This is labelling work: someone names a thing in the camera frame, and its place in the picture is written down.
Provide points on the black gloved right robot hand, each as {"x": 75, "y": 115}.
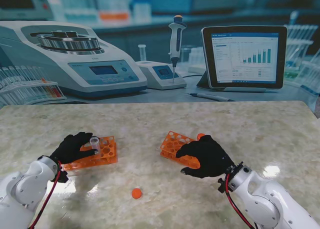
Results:
{"x": 207, "y": 159}

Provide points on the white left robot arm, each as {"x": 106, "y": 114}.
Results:
{"x": 22, "y": 189}

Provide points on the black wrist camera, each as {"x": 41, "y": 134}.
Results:
{"x": 222, "y": 185}
{"x": 63, "y": 176}

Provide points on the orange tube cap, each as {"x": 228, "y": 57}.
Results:
{"x": 136, "y": 193}
{"x": 200, "y": 136}

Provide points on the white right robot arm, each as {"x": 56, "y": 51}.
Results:
{"x": 270, "y": 201}

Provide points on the clear plastic test tube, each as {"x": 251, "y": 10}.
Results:
{"x": 95, "y": 145}

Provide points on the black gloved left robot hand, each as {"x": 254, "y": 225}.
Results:
{"x": 70, "y": 149}

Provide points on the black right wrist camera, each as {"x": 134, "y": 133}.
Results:
{"x": 222, "y": 185}

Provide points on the printed laboratory backdrop banner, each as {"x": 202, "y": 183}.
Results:
{"x": 160, "y": 39}

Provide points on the orange test tube rack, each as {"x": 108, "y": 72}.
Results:
{"x": 170, "y": 149}
{"x": 107, "y": 156}

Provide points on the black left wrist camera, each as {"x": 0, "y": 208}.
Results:
{"x": 63, "y": 176}

